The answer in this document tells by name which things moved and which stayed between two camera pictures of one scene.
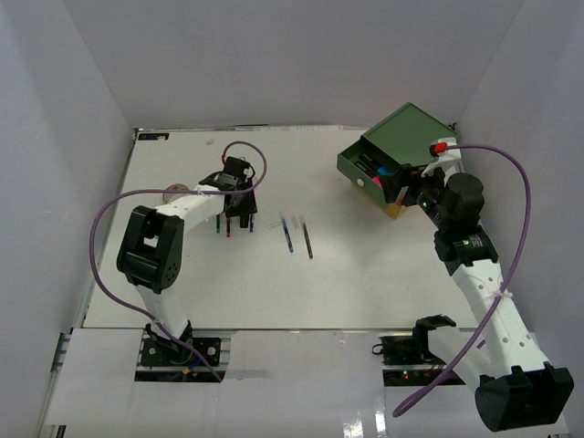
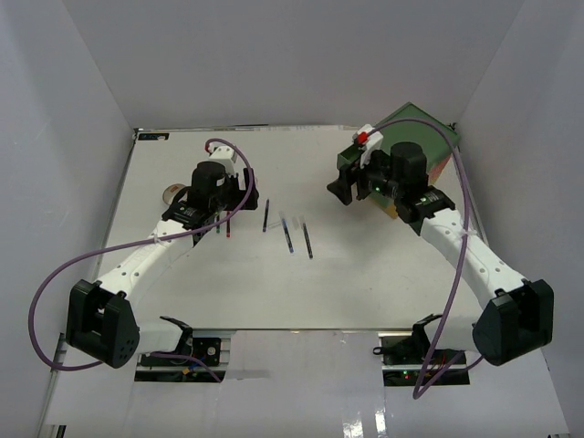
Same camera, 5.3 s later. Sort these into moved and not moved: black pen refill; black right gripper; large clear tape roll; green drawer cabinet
Moved: black right gripper
Not moved: green drawer cabinet; black pen refill; large clear tape roll
